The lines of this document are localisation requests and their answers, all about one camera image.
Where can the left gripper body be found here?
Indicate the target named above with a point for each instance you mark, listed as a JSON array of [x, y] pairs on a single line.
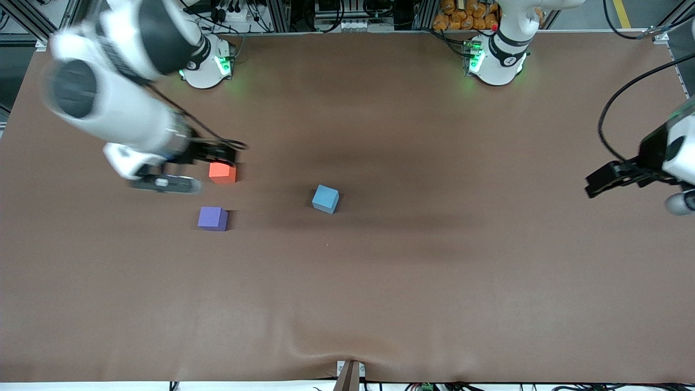
[[651, 151]]

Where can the blue foam block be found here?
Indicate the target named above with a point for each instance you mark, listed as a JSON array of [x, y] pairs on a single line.
[[326, 199]]

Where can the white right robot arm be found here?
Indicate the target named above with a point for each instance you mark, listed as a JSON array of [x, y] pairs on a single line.
[[119, 114]]

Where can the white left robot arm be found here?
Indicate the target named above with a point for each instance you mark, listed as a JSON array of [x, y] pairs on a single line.
[[497, 60]]

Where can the orange foam block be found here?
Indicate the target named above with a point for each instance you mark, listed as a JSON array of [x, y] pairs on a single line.
[[222, 174]]

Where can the purple foam block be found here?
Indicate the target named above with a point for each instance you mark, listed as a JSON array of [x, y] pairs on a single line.
[[212, 218]]

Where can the white socket box black plugs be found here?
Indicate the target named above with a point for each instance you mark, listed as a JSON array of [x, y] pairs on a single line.
[[239, 15]]

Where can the white power strip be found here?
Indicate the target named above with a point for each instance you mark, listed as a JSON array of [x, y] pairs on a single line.
[[358, 25]]

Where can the brown table cover mat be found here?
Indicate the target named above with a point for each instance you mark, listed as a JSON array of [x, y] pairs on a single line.
[[380, 271]]

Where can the bag of orange balls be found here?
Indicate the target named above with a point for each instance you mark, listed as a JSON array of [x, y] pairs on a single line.
[[456, 16]]

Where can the aluminium frame profile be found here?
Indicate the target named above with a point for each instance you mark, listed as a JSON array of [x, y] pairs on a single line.
[[660, 37], [41, 44]]

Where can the aluminium frame post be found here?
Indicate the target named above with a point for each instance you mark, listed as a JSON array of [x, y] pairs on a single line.
[[280, 16], [423, 13]]

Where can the brown camera mount post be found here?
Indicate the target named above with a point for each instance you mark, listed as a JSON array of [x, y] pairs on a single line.
[[348, 380]]

